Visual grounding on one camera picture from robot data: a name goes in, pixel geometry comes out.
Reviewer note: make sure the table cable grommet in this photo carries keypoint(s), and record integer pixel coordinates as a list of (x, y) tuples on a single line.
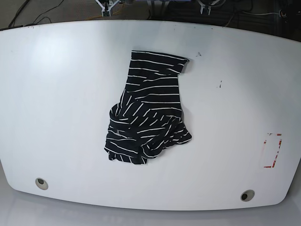
[(41, 184), (247, 195)]

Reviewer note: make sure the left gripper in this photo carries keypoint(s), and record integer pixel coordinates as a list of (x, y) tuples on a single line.
[(206, 5)]

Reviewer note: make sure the left table cable grommet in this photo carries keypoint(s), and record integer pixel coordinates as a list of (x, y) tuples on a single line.
[(41, 184)]

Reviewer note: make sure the red tape rectangle marking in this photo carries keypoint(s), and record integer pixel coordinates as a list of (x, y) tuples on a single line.
[(271, 148)]

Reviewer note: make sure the black white striped t-shirt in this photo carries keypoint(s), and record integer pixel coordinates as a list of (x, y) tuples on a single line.
[(148, 117)]

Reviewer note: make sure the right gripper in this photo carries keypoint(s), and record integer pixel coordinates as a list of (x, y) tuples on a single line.
[(107, 6)]

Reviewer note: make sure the right table cable grommet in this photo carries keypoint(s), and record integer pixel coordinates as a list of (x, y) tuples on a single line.
[(247, 195)]

